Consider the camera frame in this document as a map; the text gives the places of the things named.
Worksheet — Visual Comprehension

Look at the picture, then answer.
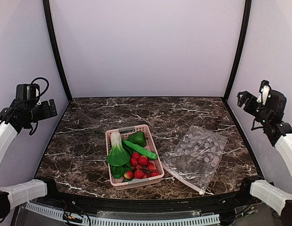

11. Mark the clear zip top bag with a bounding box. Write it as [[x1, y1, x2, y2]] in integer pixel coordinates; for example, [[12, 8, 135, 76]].
[[160, 126, 228, 195]]

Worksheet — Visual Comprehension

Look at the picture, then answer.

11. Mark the green toy cucumber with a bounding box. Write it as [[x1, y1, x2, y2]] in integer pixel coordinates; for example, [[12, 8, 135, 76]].
[[122, 139, 158, 160]]

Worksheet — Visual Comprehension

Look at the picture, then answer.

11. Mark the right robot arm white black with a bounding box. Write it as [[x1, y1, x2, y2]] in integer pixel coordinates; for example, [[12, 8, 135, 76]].
[[237, 86, 292, 226]]

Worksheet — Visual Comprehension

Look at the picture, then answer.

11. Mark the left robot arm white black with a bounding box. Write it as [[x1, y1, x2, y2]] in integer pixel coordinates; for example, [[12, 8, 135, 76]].
[[0, 81, 57, 221]]

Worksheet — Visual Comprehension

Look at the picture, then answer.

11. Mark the toy bok choy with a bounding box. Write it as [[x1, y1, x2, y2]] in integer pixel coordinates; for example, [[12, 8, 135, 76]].
[[107, 132, 130, 167]]

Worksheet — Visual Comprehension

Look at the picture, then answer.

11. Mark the green toy bell pepper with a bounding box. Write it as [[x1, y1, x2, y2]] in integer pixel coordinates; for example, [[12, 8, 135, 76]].
[[128, 131, 147, 147]]

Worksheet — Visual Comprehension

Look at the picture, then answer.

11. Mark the pink plastic basket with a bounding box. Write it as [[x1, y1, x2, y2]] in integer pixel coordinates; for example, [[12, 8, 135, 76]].
[[105, 124, 164, 190]]

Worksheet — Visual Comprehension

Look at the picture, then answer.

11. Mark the red toy strawberry bunch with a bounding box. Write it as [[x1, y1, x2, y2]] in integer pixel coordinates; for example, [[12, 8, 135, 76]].
[[123, 153, 160, 181]]

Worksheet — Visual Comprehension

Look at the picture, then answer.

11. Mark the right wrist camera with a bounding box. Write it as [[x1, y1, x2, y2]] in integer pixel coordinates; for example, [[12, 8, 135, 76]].
[[257, 80, 271, 105]]

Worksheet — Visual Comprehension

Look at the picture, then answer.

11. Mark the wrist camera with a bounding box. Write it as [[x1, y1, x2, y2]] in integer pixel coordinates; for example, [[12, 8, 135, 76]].
[[257, 80, 271, 105], [16, 83, 40, 105]]

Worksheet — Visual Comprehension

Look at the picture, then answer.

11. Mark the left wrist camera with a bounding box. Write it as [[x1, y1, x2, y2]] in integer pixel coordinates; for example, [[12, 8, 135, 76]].
[[16, 83, 40, 105]]

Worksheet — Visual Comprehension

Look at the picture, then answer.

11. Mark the black frame post right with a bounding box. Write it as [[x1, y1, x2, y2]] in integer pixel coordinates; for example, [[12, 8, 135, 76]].
[[223, 0, 252, 102]]

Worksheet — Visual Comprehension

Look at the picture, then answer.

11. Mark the black frame post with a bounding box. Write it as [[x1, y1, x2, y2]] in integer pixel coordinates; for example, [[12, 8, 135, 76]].
[[223, 0, 252, 102], [42, 0, 73, 103]]

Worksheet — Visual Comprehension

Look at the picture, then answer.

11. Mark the black frame post left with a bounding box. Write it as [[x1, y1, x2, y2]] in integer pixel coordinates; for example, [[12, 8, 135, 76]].
[[42, 0, 73, 103]]

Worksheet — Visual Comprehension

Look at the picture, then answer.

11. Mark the black front frame rail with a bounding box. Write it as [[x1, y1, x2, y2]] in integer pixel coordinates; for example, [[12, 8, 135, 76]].
[[37, 192, 260, 219]]

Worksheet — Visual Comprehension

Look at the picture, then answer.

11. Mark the white slotted cable duct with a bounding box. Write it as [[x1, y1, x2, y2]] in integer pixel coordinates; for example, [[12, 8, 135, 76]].
[[25, 202, 220, 226]]

